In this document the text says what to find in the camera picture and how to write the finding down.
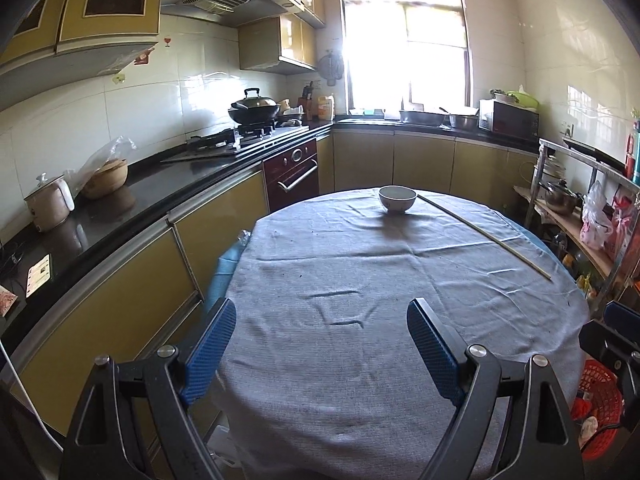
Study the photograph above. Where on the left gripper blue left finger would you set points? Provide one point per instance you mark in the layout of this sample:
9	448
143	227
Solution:
201	351

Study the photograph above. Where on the black wok with lid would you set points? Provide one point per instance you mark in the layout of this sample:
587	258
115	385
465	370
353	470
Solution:
253	108

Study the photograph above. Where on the white ceramic bowl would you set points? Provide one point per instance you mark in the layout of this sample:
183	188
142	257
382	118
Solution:
397	198

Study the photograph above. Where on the pink plastic bag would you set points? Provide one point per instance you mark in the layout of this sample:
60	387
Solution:
596	226

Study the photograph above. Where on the metal storage shelf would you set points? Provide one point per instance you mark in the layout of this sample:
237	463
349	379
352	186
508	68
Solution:
610	270

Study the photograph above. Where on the gas stove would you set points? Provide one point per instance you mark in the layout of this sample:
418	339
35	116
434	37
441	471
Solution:
232	143

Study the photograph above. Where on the microwave oven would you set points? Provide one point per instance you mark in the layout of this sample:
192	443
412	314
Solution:
507	119

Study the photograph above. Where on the long wooden stick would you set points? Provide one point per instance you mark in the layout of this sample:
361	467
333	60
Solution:
538	269

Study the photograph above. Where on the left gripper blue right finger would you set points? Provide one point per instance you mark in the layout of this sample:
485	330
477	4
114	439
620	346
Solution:
442	350

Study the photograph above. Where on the grey tablecloth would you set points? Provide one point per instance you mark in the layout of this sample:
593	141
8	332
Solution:
321	378

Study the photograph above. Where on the steel pot on shelf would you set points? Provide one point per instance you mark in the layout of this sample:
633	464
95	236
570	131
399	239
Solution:
560	198

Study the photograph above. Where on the white tissue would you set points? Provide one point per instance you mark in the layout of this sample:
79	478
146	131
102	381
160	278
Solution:
588	429

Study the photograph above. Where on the red plastic mesh basket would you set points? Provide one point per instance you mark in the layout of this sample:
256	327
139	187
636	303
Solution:
598	395

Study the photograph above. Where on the dark red built-in oven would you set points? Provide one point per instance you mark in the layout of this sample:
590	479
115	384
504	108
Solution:
292	176

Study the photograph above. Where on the beige slow cooker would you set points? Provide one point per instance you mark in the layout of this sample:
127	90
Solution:
50	203

